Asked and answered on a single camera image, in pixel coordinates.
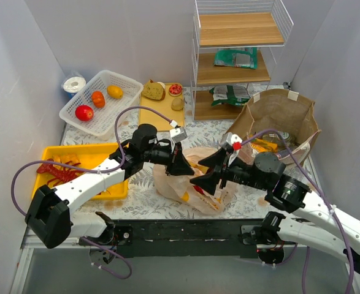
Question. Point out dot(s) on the small orange pumpkin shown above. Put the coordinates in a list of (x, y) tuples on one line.
[(98, 99)]

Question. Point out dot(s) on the white tape roll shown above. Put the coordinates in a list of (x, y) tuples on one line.
[(73, 85)]

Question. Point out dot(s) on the round bread loaf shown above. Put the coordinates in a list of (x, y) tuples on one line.
[(154, 90)]

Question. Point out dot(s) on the white wire shelf rack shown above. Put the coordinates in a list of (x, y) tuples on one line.
[(228, 40)]

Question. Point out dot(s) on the peach plastic grocery bag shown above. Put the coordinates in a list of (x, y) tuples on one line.
[(180, 189)]

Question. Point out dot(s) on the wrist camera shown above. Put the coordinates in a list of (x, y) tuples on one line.
[(232, 143), (177, 133)]

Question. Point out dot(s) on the floral table mat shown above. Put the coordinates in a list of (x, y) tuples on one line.
[(144, 202)]

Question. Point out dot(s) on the white plastic basket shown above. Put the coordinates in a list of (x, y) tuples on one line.
[(101, 126)]

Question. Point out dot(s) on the yellow bread tray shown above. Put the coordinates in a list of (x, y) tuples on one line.
[(163, 107)]

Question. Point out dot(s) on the small bread roll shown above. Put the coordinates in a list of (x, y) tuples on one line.
[(177, 104)]

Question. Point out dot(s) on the yellow mango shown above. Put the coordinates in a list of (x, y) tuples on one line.
[(115, 92)]

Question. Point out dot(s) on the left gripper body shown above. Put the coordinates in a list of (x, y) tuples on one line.
[(171, 158)]

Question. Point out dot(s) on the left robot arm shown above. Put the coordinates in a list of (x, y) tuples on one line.
[(53, 214)]

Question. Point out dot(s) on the brown burlap tote bag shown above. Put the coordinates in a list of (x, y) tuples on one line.
[(284, 111)]

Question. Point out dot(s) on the yellow vegetable tray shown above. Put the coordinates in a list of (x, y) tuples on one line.
[(90, 156)]

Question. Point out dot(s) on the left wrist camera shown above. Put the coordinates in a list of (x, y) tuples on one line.
[(177, 133)]

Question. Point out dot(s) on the red chili pepper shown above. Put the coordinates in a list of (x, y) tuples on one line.
[(199, 189)]

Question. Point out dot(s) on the teal snack packet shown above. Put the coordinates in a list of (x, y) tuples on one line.
[(246, 58)]

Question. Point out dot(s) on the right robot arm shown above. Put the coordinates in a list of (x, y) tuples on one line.
[(301, 215)]

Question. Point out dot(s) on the orange mango gummy packet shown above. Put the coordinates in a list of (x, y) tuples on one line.
[(263, 146)]

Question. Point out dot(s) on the clear glass bottle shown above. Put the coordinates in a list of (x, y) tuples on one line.
[(287, 137)]

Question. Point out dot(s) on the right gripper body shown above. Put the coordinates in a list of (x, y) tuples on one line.
[(223, 171)]

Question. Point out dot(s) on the red toy lobster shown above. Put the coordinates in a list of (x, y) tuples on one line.
[(59, 174)]

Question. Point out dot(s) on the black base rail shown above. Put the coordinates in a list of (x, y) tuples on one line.
[(160, 238)]

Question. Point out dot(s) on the silver drink can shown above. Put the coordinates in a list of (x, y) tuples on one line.
[(285, 153)]

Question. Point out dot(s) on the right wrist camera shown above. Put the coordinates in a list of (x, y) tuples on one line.
[(232, 143)]

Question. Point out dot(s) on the green white snack packet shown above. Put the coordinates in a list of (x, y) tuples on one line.
[(229, 95)]

